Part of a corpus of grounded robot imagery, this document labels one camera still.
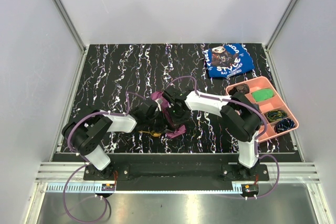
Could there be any blue black cable bundle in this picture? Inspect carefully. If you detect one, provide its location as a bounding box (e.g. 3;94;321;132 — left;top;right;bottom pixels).
274;118;295;133

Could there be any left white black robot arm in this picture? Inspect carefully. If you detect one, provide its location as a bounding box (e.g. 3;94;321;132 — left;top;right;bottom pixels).
61;99;169;180

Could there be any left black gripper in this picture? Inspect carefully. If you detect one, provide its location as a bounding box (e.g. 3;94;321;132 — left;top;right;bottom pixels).
145;109;175;134

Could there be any aluminium frame post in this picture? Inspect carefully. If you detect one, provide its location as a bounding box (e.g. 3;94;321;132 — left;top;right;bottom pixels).
52;0;87;53
265;0;299;50

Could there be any green object in tray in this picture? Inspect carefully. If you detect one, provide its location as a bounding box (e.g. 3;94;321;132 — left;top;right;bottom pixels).
251;88;274;102

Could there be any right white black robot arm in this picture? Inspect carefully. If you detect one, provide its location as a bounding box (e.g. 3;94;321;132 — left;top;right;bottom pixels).
163;87;262;180

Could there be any dark brown object in tray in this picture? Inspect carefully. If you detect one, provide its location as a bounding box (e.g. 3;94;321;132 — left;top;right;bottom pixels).
228;83;250;95

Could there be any blue printed cloth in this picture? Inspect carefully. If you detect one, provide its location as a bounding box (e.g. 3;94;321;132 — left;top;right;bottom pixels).
203;43;255;78

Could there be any left aluminium frame post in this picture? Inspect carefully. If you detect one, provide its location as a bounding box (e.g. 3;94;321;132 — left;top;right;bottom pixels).
52;0;87;53

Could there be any yellow black cable bundle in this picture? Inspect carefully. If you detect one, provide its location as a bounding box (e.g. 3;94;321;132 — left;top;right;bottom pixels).
264;110;288;123

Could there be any front aluminium rail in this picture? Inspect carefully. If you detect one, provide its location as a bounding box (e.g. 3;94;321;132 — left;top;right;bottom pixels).
36;162;320;184

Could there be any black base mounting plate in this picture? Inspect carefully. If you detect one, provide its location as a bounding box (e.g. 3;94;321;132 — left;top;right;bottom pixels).
83;154;270;193

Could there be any magenta cloth napkin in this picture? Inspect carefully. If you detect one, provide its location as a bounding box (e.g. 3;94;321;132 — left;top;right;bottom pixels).
150;91;186;139

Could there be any pink compartment tray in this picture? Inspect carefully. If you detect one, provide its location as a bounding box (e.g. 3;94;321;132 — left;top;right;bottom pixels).
225;77;299;143

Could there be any right aluminium frame post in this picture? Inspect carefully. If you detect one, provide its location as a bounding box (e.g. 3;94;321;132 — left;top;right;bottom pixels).
265;0;299;50

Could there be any gold spoon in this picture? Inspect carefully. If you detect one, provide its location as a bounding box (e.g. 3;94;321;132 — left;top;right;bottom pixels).
138;130;162;137

